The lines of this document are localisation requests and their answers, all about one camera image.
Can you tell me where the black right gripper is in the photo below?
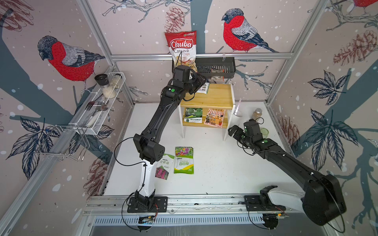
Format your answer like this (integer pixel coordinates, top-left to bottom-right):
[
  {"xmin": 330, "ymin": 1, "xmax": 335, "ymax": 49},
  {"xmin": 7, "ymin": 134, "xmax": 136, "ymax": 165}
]
[{"xmin": 227, "ymin": 125, "xmax": 253, "ymax": 148}]

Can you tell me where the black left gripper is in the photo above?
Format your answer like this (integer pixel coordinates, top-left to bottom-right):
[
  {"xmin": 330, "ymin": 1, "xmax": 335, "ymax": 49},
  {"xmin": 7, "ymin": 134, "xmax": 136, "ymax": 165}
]
[{"xmin": 183, "ymin": 72, "xmax": 207, "ymax": 94}]

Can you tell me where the green flower seed bag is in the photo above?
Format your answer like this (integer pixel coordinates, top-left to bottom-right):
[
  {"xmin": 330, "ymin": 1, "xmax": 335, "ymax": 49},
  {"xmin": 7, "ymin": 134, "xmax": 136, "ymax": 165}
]
[{"xmin": 174, "ymin": 147, "xmax": 194, "ymax": 175}]

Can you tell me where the green white purple seed bag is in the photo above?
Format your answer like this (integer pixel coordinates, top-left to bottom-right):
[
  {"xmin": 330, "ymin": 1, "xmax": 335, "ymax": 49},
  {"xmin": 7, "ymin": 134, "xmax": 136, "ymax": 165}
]
[{"xmin": 155, "ymin": 154, "xmax": 175, "ymax": 180}]

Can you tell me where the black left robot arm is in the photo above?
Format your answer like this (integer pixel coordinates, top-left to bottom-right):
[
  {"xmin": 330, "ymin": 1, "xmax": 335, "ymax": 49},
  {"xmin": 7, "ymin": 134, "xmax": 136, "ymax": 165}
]
[{"xmin": 133, "ymin": 65, "xmax": 206, "ymax": 212}]

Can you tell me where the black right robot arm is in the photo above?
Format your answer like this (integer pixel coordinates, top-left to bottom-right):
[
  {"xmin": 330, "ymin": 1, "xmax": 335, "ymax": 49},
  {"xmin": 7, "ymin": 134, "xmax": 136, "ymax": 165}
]
[{"xmin": 228, "ymin": 119, "xmax": 347, "ymax": 226}]

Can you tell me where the small white seed packet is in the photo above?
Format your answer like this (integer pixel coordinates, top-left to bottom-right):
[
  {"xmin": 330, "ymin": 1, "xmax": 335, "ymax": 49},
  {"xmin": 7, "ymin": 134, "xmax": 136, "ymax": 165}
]
[{"xmin": 197, "ymin": 82, "xmax": 210, "ymax": 94}]

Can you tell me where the dark green lower seed bag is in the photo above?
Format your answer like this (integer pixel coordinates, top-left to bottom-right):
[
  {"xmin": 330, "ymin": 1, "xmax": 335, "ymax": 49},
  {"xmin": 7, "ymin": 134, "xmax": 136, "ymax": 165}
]
[{"xmin": 184, "ymin": 108, "xmax": 203, "ymax": 124}]

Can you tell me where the wooden two-tier shelf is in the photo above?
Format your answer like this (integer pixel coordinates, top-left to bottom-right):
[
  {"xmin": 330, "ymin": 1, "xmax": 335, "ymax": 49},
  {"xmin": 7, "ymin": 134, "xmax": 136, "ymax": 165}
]
[{"xmin": 178, "ymin": 84, "xmax": 235, "ymax": 140}]

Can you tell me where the red Chuba cassava chips bag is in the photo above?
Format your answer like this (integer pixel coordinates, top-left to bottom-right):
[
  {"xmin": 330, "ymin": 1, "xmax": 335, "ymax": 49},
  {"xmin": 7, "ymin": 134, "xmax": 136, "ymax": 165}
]
[{"xmin": 165, "ymin": 31, "xmax": 197, "ymax": 72}]

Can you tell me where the white cup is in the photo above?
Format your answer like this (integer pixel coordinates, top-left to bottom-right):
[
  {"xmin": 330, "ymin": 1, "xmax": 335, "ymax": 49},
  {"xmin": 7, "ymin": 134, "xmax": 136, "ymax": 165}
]
[{"xmin": 233, "ymin": 107, "xmax": 243, "ymax": 118}]

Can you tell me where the green glass cup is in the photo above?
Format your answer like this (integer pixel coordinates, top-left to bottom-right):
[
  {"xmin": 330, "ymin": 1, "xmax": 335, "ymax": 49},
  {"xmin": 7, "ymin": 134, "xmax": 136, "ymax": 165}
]
[{"xmin": 260, "ymin": 128, "xmax": 269, "ymax": 139}]

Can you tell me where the pink straw spoon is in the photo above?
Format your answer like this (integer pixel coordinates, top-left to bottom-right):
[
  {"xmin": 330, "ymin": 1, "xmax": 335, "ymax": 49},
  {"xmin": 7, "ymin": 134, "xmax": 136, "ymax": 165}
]
[{"xmin": 234, "ymin": 98, "xmax": 242, "ymax": 115}]

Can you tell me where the amber small bottle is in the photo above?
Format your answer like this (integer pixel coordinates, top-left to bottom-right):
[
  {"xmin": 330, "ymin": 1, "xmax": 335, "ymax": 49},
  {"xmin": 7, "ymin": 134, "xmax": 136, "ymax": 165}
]
[{"xmin": 252, "ymin": 108, "xmax": 262, "ymax": 120}]

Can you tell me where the snack bar packet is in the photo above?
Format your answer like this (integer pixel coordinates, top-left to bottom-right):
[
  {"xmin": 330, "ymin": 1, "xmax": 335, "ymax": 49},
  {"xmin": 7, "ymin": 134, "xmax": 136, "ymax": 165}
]
[{"xmin": 211, "ymin": 68, "xmax": 227, "ymax": 73}]

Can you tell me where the pink shop picture packet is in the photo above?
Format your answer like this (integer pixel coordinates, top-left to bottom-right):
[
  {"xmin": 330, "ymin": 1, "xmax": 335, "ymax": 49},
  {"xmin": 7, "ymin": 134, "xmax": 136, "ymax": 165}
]
[{"xmin": 204, "ymin": 109, "xmax": 225, "ymax": 128}]

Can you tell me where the glass jar in rack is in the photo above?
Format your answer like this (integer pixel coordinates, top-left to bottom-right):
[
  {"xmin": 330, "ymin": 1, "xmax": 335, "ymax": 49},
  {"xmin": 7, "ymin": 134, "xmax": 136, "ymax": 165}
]
[{"xmin": 110, "ymin": 73, "xmax": 122, "ymax": 89}]

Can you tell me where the black lid spice grinder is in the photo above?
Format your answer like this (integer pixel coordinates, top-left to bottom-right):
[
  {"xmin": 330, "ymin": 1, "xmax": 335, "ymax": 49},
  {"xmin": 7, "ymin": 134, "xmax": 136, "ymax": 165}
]
[{"xmin": 94, "ymin": 74, "xmax": 116, "ymax": 99}]

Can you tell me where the metal spoon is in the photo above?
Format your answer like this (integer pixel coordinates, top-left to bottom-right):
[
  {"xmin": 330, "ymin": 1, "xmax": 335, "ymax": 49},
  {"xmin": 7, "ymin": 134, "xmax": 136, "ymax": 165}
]
[{"xmin": 88, "ymin": 100, "xmax": 108, "ymax": 118}]

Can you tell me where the metal fork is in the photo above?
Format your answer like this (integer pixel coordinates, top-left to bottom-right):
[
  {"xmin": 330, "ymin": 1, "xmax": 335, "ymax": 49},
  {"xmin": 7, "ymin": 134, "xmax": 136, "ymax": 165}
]
[{"xmin": 85, "ymin": 94, "xmax": 103, "ymax": 111}]

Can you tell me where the black wire basket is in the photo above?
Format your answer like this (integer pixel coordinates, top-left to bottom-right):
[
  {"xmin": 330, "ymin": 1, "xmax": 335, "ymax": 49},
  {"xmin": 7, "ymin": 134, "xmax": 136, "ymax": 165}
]
[{"xmin": 172, "ymin": 57, "xmax": 236, "ymax": 81}]

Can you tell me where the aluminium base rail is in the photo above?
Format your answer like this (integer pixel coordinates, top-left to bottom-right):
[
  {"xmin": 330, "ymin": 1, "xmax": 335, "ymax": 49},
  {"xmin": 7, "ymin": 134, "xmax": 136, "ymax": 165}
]
[{"xmin": 83, "ymin": 194, "xmax": 304, "ymax": 215}]

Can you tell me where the white wire wall rack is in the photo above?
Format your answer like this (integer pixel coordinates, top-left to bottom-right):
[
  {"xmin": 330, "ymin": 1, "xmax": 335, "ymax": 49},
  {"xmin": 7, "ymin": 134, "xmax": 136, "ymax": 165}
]
[{"xmin": 57, "ymin": 72, "xmax": 125, "ymax": 135}]

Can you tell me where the chrome wire hanger rack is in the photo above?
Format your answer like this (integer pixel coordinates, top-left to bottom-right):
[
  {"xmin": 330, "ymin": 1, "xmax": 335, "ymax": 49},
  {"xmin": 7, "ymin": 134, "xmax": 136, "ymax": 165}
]
[{"xmin": 33, "ymin": 125, "xmax": 91, "ymax": 162}]

